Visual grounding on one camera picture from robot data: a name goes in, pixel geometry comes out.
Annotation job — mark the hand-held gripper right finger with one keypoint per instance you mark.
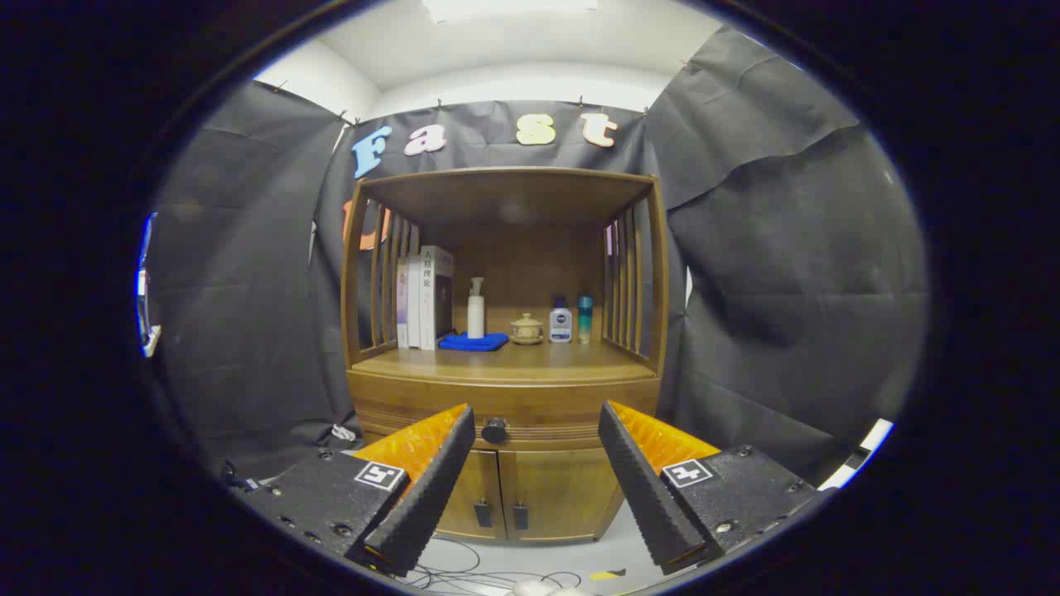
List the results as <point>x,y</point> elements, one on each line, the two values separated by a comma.
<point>642,488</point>

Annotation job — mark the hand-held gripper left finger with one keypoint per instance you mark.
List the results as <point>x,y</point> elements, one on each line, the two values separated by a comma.
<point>431,497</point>

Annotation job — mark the wooden drawer with black knob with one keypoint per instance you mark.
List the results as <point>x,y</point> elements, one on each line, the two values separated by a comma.
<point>538,401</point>

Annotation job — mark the wooden cabinet door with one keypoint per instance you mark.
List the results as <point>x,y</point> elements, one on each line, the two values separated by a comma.
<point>563,488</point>
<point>476,484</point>

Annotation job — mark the wooden countertop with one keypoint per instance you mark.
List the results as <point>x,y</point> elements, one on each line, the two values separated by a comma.
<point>546,362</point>

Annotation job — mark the wooden cabinet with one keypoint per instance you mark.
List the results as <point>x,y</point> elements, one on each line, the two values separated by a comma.
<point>530,248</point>

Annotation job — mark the yellow tape strip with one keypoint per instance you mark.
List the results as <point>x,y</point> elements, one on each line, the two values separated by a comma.
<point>607,574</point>

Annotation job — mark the blue folded cloth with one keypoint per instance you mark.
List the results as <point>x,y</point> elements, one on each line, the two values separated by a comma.
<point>474,342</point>

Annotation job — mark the teal slim bottle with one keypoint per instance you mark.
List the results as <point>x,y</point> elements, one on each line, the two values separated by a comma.
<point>585,319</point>

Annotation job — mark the white lotion bottle blue cap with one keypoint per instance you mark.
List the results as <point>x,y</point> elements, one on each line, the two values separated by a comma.
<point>561,324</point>

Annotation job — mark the white spray bottle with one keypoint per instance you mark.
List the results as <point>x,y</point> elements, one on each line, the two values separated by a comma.
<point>475,319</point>

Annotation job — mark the thin white book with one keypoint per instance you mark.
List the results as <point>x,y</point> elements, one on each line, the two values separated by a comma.
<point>414,306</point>

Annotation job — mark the beige lidded ceramic teacup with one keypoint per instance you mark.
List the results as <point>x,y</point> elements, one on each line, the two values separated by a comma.
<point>527,331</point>

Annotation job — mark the pale purple book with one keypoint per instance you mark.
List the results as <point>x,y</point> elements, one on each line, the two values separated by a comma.
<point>402,306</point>

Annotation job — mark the white panel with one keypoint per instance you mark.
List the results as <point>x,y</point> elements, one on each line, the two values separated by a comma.
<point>874,439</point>

